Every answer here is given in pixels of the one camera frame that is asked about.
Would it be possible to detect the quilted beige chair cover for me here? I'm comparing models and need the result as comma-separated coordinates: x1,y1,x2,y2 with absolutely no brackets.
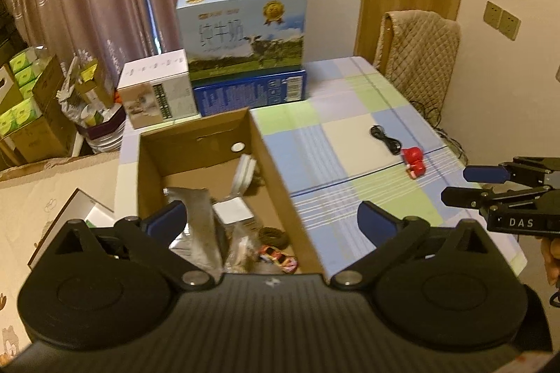
374,10,461,126

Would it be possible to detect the round bin with clutter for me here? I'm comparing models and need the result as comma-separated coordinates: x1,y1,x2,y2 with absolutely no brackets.
57,55,125,154

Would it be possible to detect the blue milk carton box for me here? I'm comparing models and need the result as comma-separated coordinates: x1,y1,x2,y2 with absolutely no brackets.
176,0,307,81

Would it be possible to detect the open brown cardboard box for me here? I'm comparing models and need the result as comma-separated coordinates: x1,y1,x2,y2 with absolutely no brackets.
137,109,324,274

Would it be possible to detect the brown braided ring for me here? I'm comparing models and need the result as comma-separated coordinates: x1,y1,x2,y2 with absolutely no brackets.
256,226,291,251

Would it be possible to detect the wall socket plate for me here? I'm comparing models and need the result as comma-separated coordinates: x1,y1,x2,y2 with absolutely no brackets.
483,1,521,41

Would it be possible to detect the black product box FS889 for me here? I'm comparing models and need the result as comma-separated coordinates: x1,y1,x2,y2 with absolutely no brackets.
230,154,258,198

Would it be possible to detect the flat dark blue box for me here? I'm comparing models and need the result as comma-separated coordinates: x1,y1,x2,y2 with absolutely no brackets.
193,69,308,117

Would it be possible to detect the white square pad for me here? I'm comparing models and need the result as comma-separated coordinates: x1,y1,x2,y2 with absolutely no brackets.
212,196,254,226

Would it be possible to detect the cardboard box with tissue packs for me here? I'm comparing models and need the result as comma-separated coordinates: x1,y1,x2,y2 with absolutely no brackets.
1,46,77,165

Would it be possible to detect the silver foil pouch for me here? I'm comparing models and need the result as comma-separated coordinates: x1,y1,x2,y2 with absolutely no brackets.
163,187,223,281

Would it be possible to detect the red toy figure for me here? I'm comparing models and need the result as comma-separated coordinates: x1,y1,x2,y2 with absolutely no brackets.
400,146,426,179

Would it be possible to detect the checked bed sheet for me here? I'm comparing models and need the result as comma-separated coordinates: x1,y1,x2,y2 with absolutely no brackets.
113,55,529,279

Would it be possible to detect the black coiled cable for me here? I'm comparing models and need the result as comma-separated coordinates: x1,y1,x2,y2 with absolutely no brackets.
369,123,403,156

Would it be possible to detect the cotton swab bag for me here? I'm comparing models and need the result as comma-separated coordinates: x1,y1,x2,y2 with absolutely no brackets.
224,223,261,274

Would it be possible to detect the white appliance box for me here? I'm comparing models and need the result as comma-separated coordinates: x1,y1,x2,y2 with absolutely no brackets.
117,49,198,129

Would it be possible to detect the person right hand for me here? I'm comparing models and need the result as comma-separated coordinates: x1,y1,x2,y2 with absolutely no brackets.
541,237,560,285

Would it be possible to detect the open white gift box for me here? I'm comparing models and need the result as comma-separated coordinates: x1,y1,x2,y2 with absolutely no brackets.
28,188,116,270

